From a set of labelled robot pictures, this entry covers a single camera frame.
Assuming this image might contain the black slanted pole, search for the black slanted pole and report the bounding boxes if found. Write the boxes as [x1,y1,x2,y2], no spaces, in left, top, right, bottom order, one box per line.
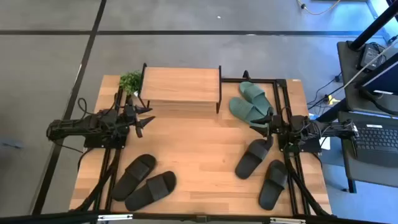
[349,1,398,51]

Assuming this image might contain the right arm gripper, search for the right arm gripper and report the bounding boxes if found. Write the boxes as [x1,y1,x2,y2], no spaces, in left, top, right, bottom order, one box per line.
[249,107,290,139]

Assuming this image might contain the green plant in white pot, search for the green plant in white pot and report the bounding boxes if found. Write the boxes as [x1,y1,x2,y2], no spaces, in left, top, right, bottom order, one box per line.
[119,70,143,96]

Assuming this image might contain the silver metal bracket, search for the silver metal bracket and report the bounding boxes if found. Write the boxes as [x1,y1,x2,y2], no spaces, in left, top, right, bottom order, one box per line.
[269,217,307,224]
[97,213,134,222]

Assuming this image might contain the green slide sandal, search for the green slide sandal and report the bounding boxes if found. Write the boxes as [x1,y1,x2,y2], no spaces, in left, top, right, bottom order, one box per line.
[238,81,275,116]
[229,96,269,128]

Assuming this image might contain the black power adapter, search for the black power adapter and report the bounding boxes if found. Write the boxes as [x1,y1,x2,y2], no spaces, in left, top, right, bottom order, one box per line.
[359,43,387,71]

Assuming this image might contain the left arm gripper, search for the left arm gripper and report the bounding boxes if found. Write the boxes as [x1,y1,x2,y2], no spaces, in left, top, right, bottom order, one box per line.
[123,104,156,133]

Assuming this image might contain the wooden shelf with black frame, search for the wooden shelf with black frame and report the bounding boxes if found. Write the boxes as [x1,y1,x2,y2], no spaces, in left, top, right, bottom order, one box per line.
[138,63,223,114]

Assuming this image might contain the yellow cable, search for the yellow cable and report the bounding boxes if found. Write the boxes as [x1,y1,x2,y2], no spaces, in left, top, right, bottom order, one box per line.
[297,0,342,16]

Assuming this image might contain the black laptop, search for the black laptop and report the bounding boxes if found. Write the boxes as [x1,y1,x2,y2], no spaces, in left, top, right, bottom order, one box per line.
[351,119,398,169]

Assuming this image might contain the black slide sandal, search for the black slide sandal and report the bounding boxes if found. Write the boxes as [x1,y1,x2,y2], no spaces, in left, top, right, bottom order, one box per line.
[258,159,289,211]
[111,154,157,202]
[234,136,274,180]
[124,170,177,212]

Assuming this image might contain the black floor cables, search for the black floor cables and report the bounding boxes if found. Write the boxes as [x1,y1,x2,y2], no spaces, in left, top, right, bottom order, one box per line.
[307,72,346,110]

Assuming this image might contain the thin white cable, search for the thin white cable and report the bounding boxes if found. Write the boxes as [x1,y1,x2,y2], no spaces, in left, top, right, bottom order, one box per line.
[341,39,398,91]

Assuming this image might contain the black frame crossbar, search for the black frame crossbar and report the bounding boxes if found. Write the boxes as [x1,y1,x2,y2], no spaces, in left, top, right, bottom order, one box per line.
[0,210,398,224]

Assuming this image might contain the black monitor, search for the black monitor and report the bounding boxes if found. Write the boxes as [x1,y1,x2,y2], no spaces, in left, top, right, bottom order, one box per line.
[354,52,398,98]

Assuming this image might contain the grey side desk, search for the grey side desk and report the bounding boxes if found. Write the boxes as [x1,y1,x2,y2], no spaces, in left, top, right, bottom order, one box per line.
[337,40,398,194]

